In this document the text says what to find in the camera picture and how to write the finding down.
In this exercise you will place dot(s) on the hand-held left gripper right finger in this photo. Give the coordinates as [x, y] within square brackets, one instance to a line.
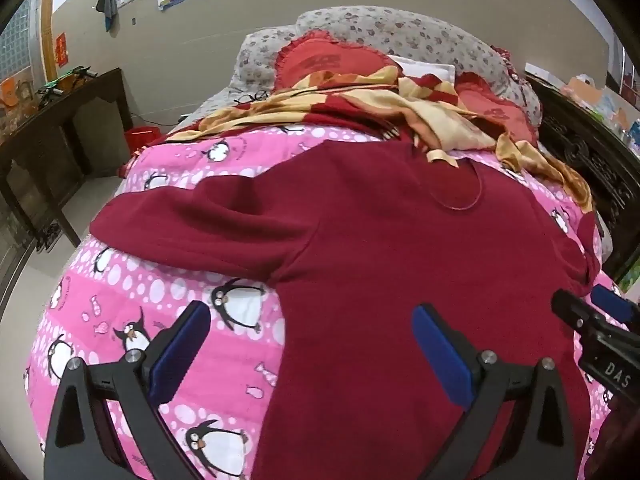
[440, 355]

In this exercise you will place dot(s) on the small red heart pillow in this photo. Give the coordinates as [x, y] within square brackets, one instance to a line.
[495, 110]

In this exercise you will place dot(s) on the pink penguin print blanket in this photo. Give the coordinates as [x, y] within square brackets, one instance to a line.
[115, 280]

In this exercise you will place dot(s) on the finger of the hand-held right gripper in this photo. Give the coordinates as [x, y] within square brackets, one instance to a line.
[612, 302]
[572, 307]

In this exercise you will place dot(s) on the red and yellow checked blanket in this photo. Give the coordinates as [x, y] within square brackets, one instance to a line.
[440, 120]

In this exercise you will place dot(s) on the maroon fleece sweater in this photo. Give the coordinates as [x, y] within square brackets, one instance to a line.
[360, 240]

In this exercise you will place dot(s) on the red paper wall sign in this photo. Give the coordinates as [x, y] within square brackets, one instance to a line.
[61, 49]

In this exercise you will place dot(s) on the black eyeglasses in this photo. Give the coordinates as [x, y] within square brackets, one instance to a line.
[252, 96]

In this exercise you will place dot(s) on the red plastic basket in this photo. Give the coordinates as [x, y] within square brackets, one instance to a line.
[142, 139]

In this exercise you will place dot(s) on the dark wooden side table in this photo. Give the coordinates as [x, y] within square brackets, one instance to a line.
[55, 125]

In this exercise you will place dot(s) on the dark carved wooden headboard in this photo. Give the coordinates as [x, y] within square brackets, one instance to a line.
[580, 155]

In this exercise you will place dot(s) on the grey hanging cloth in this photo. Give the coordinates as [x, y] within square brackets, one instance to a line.
[107, 0]

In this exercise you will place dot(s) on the green and black tool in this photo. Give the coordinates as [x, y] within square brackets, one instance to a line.
[65, 82]

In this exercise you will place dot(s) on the large red heart pillow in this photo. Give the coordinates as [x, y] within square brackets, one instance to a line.
[325, 57]

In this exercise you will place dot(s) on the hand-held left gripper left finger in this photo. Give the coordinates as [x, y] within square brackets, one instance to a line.
[180, 350]

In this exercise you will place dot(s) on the white pillow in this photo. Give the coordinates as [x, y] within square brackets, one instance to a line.
[425, 67]

